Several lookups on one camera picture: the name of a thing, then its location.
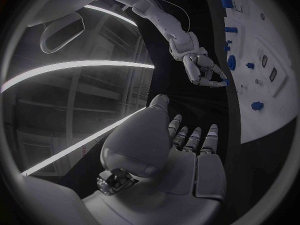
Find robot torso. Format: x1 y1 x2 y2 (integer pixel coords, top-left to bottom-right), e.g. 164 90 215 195
23 0 114 54

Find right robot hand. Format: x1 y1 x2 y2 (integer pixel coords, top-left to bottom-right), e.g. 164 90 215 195
182 53 230 88

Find short blue cylinder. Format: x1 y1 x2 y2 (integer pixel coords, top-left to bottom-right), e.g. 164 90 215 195
250 101 265 111

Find white cable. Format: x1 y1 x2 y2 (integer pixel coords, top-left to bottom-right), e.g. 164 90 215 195
125 0 191 33

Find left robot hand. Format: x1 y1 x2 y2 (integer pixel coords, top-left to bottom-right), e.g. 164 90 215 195
81 94 228 225

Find white task board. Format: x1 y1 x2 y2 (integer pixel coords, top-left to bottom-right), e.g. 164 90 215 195
216 0 298 145

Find blue gear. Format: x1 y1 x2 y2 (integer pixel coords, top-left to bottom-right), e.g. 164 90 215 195
226 54 237 72

